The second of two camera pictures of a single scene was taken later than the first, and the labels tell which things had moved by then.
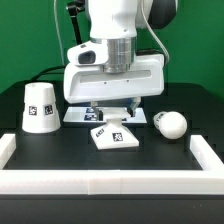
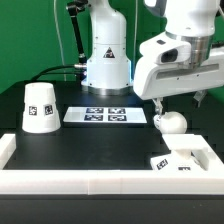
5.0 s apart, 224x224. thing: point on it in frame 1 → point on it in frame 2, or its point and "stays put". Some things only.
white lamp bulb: x=171 y=124 stays put
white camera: x=93 y=52 → x=167 y=49
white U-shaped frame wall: x=209 y=180 stays put
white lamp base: x=113 y=134 → x=189 y=153
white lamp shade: x=40 y=108 stays put
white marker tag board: x=90 y=114 stays put
